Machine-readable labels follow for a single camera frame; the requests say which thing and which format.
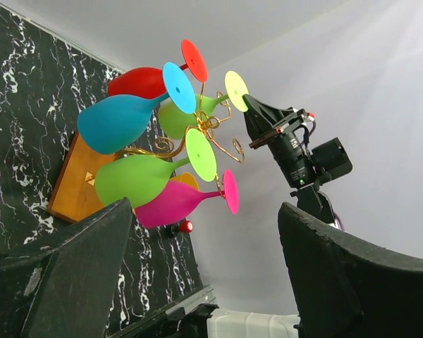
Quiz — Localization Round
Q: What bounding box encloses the wooden rack base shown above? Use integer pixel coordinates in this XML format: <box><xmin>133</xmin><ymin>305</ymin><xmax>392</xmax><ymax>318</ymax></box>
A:
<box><xmin>47</xmin><ymin>132</ymin><xmax>115</xmax><ymax>223</ymax></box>

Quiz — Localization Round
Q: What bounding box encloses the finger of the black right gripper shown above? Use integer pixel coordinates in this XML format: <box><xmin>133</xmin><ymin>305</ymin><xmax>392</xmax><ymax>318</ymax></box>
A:
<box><xmin>243</xmin><ymin>94</ymin><xmax>285</xmax><ymax>141</ymax></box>

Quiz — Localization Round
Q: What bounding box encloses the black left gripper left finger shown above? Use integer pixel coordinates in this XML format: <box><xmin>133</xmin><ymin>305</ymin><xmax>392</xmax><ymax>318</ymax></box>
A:
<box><xmin>0</xmin><ymin>199</ymin><xmax>132</xmax><ymax>337</ymax></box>

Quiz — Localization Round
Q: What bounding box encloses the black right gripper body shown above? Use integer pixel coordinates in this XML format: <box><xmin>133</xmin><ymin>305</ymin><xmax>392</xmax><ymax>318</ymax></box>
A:
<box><xmin>249</xmin><ymin>108</ymin><xmax>317</xmax><ymax>188</ymax></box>

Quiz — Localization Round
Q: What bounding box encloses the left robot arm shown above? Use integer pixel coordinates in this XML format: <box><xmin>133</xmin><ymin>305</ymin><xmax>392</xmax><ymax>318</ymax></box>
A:
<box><xmin>0</xmin><ymin>199</ymin><xmax>423</xmax><ymax>337</ymax></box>

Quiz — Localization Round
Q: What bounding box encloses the orange wine glass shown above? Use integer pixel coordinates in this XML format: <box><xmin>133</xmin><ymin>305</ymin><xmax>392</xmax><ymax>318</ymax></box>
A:
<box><xmin>170</xmin><ymin>173</ymin><xmax>200</xmax><ymax>191</ymax></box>

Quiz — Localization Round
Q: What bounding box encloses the pink wine glass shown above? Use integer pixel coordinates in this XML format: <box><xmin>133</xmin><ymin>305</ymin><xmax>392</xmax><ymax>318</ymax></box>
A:
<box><xmin>135</xmin><ymin>170</ymin><xmax>239</xmax><ymax>228</ymax></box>

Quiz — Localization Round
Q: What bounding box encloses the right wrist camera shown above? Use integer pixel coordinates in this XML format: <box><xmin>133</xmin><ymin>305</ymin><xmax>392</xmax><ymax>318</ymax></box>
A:
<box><xmin>293</xmin><ymin>108</ymin><xmax>317</xmax><ymax>127</ymax></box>

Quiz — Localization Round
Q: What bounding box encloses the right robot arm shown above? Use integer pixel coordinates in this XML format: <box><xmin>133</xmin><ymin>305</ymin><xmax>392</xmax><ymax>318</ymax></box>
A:
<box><xmin>243</xmin><ymin>94</ymin><xmax>353</xmax><ymax>230</ymax></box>

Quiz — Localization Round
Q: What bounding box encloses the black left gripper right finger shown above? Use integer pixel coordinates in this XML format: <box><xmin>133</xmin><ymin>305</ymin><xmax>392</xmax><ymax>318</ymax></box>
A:
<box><xmin>278</xmin><ymin>202</ymin><xmax>423</xmax><ymax>337</ymax></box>

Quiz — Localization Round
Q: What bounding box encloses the green wine glass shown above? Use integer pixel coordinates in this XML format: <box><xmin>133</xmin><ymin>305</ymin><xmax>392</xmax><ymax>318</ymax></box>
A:
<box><xmin>157</xmin><ymin>70</ymin><xmax>250</xmax><ymax>141</ymax></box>
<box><xmin>94</xmin><ymin>129</ymin><xmax>217</xmax><ymax>208</ymax></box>

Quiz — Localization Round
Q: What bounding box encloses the blue wine glass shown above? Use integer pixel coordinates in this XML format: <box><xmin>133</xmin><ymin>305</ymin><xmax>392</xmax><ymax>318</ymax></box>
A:
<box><xmin>77</xmin><ymin>62</ymin><xmax>197</xmax><ymax>155</ymax></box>

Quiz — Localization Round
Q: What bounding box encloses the small red knob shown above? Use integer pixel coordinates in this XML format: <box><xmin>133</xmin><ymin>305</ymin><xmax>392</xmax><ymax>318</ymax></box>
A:
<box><xmin>166</xmin><ymin>220</ymin><xmax>193</xmax><ymax>238</ymax></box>

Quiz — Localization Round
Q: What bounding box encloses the red wine glass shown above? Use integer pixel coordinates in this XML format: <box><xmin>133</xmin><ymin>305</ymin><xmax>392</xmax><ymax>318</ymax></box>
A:
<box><xmin>107</xmin><ymin>39</ymin><xmax>208</xmax><ymax>99</ymax></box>

